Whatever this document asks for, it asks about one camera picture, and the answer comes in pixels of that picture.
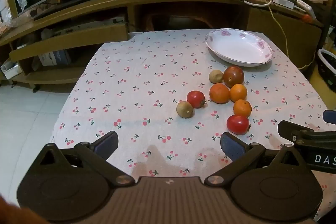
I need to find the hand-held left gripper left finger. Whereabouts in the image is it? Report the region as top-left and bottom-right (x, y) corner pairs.
(34, 131), (135, 186)

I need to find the yellow cable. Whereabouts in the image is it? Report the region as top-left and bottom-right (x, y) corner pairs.
(268, 5), (317, 70)

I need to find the cherry print tablecloth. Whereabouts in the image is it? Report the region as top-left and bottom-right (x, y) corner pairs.
(49, 28), (336, 222)

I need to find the brown kiwi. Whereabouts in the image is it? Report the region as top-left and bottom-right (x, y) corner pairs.
(209, 70), (224, 83)
(176, 101), (194, 118)

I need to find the blue and white box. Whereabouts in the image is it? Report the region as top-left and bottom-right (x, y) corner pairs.
(39, 49), (72, 66)

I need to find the white adapter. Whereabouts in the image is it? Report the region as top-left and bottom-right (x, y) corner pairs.
(295, 0), (315, 17)

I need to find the small orange tangerine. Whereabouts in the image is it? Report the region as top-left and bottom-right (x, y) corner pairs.
(233, 99), (252, 118)
(230, 84), (248, 103)

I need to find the red tomato with stem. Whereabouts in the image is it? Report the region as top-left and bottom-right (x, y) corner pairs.
(186, 90), (207, 109)

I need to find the large orange tangerine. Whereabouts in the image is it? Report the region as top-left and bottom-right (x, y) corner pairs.
(209, 83), (231, 104)

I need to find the white floral plate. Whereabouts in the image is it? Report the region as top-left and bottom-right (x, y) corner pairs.
(205, 28), (274, 67)

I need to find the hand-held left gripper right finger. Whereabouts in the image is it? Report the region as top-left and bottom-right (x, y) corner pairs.
(204, 132), (307, 186)

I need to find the dark red-brown tomato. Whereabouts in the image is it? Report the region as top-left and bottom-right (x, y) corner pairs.
(223, 65), (245, 88)

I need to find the black basin with white rim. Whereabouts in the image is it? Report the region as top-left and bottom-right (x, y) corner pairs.
(317, 49), (336, 83)

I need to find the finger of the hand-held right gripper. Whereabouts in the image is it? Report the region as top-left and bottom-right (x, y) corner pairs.
(277, 120), (318, 142)
(323, 110), (336, 125)

